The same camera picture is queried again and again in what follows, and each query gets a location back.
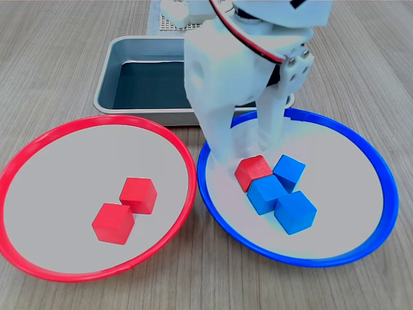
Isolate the black tray mat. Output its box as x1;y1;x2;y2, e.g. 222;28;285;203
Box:
112;59;191;110

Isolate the translucent pale sheet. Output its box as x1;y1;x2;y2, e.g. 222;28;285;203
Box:
146;0;186;37

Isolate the pale perforated base plate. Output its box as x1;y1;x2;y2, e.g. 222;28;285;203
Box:
160;14;207;32

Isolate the red-rimmed white plate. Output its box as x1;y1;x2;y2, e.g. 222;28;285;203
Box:
0;114;197;284

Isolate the red wooden cube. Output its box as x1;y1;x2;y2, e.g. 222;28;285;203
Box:
234;154;274;193
119;176;159;215
91;202;136;245

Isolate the red black servo cable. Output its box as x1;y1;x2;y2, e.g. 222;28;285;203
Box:
208;0;287;65

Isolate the blue-rimmed white plate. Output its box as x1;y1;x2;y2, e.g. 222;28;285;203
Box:
197;108;399;267

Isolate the blue wooden cube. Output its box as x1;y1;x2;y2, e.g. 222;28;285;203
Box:
272;154;307;194
247;174;288;216
274;190;318;236

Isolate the steel tray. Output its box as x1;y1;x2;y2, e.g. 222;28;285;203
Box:
93;35;296;127

